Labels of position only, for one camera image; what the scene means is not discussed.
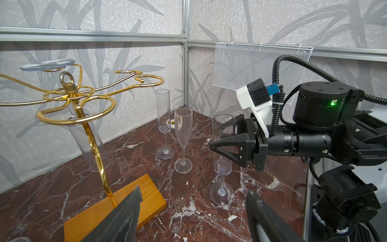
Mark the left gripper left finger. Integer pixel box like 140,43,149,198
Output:
82,187,143,242

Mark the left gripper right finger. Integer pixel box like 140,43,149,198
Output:
246,191,303,242

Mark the clear wine glass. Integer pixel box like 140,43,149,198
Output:
210,114,235,206
155,89,174,160
20,59,116,172
174,107,192,174

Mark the white wire basket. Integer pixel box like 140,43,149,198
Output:
212,42,313,91

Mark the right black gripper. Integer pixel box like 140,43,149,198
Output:
209,115,267,171

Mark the gold wire glass rack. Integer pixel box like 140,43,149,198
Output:
0,63,167,242

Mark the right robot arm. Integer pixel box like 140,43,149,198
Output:
209,55,387,242

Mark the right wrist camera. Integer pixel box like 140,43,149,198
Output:
236,79,280,138

